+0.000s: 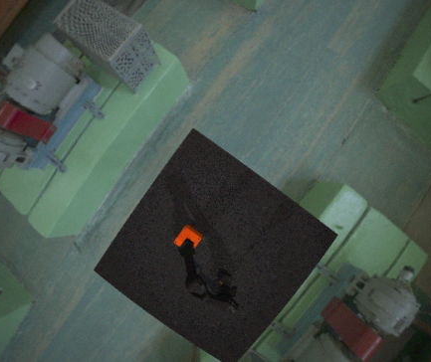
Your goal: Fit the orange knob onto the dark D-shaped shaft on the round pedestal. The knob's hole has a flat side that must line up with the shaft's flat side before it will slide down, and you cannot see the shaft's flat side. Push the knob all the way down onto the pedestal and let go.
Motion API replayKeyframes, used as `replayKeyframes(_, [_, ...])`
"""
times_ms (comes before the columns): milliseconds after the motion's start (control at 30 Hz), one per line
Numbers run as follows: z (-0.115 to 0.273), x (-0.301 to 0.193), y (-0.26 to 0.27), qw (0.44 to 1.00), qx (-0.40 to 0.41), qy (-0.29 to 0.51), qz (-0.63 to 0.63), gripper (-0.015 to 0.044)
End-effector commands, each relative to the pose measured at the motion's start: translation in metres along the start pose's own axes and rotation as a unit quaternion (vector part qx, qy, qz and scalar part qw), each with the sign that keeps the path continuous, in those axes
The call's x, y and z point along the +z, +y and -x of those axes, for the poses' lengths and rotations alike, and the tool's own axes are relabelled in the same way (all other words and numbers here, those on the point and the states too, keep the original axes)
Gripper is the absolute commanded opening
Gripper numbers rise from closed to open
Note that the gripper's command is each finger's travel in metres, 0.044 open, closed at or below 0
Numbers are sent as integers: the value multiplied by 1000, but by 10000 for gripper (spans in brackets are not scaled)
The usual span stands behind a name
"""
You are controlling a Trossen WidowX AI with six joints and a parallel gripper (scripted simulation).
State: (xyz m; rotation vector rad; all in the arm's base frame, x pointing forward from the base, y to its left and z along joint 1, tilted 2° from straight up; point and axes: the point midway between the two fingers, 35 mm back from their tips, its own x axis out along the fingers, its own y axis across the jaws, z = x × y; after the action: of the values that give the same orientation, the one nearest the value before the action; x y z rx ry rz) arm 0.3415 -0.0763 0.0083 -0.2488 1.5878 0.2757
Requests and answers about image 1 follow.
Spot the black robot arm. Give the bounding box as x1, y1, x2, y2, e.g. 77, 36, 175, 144
178, 238, 239, 312

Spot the dark stepped round pedestal with shaft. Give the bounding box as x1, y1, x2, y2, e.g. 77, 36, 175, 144
218, 271, 227, 282

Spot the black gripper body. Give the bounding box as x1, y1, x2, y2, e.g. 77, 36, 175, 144
218, 273, 232, 293

